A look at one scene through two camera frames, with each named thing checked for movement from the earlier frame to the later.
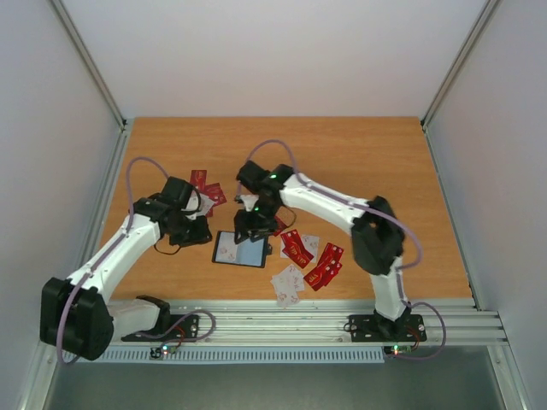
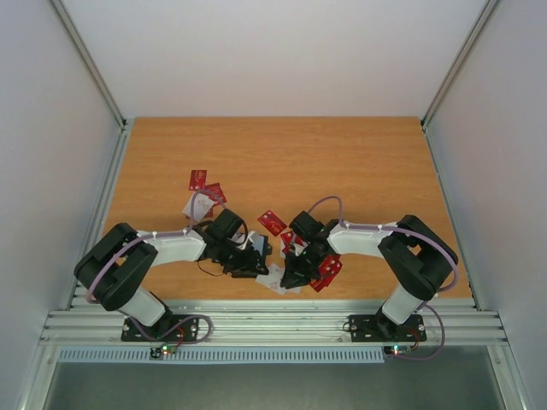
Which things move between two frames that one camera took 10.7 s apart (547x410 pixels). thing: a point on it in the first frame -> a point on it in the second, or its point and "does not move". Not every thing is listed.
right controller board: (397, 350) does not move
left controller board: (157, 352) does not move
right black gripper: (253, 222) -> (300, 265)
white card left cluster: (206, 203) does not move
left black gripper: (202, 236) -> (249, 266)
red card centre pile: (296, 248) does not move
